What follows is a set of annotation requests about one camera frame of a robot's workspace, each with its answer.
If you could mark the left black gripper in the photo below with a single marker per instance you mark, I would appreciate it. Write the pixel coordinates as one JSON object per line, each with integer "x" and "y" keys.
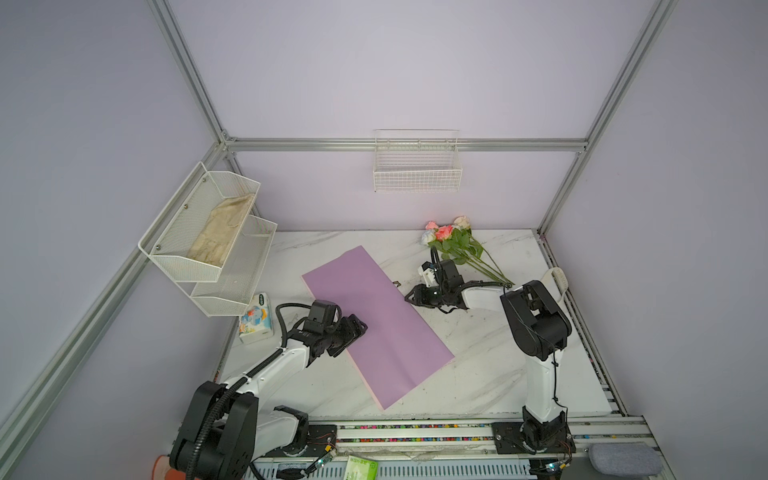
{"x": 352, "y": 330}

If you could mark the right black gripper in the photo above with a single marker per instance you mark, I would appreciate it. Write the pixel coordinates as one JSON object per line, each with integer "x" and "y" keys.
{"x": 420, "y": 298}

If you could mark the purple pink wrapping paper sheet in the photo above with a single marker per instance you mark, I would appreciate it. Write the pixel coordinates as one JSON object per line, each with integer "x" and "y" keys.
{"x": 399, "y": 350}

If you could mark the cream fake rose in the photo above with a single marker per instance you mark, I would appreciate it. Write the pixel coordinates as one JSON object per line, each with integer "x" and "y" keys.
{"x": 474, "y": 253}

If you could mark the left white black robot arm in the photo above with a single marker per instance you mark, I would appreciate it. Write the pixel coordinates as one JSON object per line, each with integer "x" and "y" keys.
{"x": 224, "y": 429}

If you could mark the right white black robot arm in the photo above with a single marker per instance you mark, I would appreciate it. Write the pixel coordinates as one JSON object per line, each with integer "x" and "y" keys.
{"x": 539, "y": 327}

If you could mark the red pink fake rose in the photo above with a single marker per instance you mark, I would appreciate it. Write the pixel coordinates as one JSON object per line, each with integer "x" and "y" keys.
{"x": 444, "y": 246}

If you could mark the white blue fake flower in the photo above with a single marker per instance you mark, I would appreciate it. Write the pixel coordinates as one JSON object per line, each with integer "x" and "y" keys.
{"x": 428, "y": 237}

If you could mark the colourful tissue pack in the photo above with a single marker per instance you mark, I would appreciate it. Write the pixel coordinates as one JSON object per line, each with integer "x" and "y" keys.
{"x": 256, "y": 323}

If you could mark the lower white mesh shelf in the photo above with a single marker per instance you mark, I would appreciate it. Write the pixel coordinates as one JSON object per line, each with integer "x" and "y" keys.
{"x": 231, "y": 294}

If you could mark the white mesh shelf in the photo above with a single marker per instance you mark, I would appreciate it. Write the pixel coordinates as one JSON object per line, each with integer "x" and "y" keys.
{"x": 231, "y": 294}
{"x": 194, "y": 236}

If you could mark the cream ribbon strip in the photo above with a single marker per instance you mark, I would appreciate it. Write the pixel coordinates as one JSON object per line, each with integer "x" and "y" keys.
{"x": 556, "y": 282}

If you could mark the green white label card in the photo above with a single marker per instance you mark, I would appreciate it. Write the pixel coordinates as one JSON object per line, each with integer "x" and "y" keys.
{"x": 358, "y": 468}

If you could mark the beige cloth in shelf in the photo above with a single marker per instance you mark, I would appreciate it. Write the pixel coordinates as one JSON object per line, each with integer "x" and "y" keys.
{"x": 213, "y": 244}

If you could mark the upper white mesh shelf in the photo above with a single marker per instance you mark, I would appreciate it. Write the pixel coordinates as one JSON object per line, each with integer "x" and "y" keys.
{"x": 194, "y": 236}

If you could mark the orange rubber glove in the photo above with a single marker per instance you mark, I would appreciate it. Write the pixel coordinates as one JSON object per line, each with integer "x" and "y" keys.
{"x": 163, "y": 471}

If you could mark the grey foam pad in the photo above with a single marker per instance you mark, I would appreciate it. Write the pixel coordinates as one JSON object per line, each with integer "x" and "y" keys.
{"x": 625, "y": 460}

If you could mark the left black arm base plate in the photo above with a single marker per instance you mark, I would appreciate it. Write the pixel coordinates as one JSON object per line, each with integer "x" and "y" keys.
{"x": 311, "y": 441}

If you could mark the white wire wall basket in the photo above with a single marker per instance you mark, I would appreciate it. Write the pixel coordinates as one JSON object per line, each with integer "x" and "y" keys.
{"x": 416, "y": 161}

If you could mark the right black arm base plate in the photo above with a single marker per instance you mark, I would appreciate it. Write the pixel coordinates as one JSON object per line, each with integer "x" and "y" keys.
{"x": 530, "y": 437}

